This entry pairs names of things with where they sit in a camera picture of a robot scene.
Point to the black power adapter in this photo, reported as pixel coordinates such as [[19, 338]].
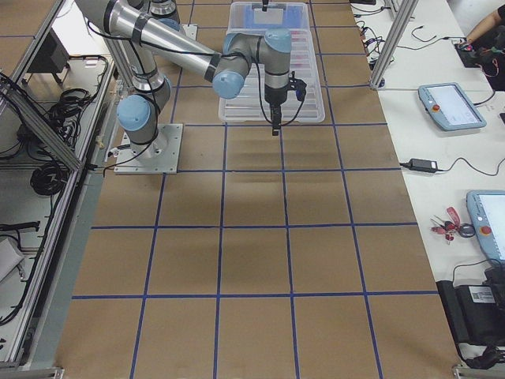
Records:
[[423, 165]]

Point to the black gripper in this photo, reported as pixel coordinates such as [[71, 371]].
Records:
[[273, 96]]

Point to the person forearm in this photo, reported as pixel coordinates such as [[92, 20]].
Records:
[[494, 19]]

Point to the aluminium frame post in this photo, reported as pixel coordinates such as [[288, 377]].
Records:
[[393, 37]]

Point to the clear plastic storage box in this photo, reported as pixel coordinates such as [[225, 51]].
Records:
[[272, 63]]

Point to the blue teach pendant tablet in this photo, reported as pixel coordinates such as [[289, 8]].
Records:
[[449, 107], [486, 211]]

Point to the red keys bunch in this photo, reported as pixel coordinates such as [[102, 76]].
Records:
[[452, 227]]

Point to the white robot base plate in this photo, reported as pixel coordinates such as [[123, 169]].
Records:
[[161, 157]]

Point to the clear plastic box lid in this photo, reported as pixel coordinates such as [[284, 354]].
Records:
[[272, 65]]

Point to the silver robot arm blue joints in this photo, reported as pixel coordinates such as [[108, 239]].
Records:
[[160, 9], [143, 36]]

